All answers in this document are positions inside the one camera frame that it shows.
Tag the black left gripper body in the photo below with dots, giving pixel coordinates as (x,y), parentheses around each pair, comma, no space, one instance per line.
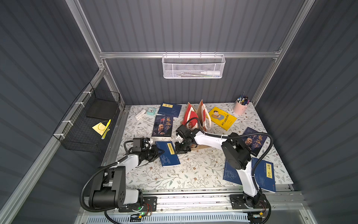
(152,152)

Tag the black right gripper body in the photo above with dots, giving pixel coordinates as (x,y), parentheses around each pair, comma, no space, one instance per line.
(182,144)

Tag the blue book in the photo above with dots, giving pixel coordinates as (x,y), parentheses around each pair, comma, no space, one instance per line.
(230,174)
(170,109)
(168,158)
(265,176)

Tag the jute canvas Christmas bag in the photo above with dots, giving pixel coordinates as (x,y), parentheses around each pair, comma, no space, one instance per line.
(195,118)

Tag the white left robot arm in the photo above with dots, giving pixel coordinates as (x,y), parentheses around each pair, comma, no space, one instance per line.
(108,190)

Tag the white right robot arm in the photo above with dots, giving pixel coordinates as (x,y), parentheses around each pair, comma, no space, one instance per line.
(236,152)

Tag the floral table cloth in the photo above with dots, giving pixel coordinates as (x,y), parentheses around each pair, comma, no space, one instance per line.
(199,169)

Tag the dark portrait book left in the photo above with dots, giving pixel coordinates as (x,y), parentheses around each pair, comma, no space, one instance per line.
(162,126)

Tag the dark portrait book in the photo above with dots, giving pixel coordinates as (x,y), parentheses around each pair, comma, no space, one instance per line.
(162,126)
(254,142)

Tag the mint green small box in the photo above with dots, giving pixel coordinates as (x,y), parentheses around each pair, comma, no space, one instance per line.
(151,111)

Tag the yellow cartoon book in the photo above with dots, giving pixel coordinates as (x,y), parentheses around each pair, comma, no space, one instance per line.
(222,118)

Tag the yellow sticky note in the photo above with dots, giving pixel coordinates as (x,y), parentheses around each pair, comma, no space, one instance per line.
(101,127)

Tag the pink pen cup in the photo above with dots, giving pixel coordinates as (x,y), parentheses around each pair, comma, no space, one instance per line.
(241,104)

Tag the dark portrait book right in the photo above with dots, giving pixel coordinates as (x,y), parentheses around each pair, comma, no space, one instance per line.
(254,142)

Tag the white marker in basket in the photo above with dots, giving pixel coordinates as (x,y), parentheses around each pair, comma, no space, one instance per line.
(210,73)

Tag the white wire basket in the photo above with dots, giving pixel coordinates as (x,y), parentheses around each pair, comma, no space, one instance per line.
(189,65)

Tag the black wire wall basket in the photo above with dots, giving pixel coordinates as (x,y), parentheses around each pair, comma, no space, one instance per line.
(93,106)

